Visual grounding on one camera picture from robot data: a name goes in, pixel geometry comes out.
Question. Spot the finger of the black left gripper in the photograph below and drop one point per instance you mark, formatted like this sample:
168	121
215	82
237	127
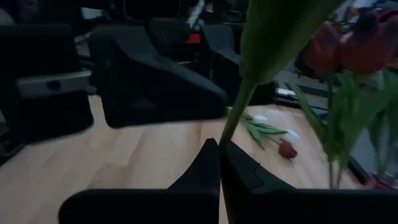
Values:
149	90

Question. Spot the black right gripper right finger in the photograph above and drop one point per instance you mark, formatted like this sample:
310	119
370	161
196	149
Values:
264	202

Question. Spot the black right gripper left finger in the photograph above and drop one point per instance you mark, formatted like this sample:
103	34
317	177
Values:
192	202

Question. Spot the red artificial tulip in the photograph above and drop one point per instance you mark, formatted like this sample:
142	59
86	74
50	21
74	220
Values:
287	150

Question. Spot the white artificial tulip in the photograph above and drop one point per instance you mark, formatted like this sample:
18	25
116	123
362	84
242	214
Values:
292	136
260	119

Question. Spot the green flower stem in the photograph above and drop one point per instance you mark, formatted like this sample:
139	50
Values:
267	40

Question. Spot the pink artificial tulip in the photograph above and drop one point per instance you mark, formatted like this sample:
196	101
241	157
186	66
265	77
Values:
323	49

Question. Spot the red tulip bouquet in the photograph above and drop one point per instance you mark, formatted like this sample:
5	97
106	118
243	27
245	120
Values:
367	46

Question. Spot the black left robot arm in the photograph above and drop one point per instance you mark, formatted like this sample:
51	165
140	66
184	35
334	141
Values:
224	46

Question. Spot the purple glass vase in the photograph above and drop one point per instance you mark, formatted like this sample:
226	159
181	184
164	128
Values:
381	183

